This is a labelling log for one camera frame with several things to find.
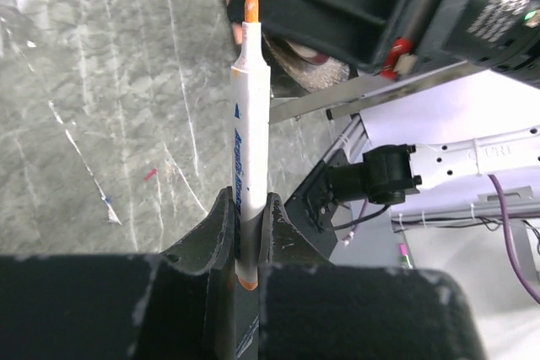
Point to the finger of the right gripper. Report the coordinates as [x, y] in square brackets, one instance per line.
[357, 32]

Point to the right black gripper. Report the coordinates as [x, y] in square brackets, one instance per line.
[500, 35]

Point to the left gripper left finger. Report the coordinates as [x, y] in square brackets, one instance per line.
[209, 245]

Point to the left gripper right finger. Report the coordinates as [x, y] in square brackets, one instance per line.
[282, 244]

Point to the white marker orange tip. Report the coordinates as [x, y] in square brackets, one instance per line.
[250, 85]

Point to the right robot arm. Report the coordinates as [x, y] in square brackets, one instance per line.
[388, 173]

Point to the grey speckled plate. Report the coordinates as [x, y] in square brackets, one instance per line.
[310, 77]

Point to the metal dish rack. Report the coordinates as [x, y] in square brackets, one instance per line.
[365, 91]

